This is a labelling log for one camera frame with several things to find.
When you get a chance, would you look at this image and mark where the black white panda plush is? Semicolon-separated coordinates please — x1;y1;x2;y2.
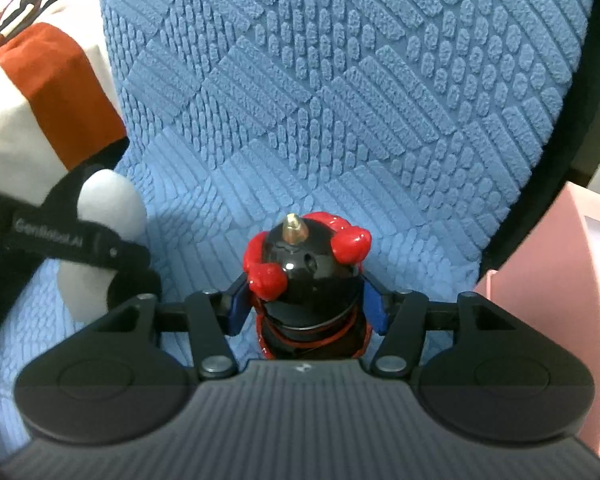
31;166;162;323

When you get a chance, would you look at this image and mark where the black red figurine toy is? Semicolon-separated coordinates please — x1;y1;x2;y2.
242;211;372;361

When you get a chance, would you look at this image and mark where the pink cardboard box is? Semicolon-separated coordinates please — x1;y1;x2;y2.
476;183;600;456

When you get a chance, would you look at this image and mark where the red white striped bedding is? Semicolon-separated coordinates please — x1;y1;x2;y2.
0;0;125;205

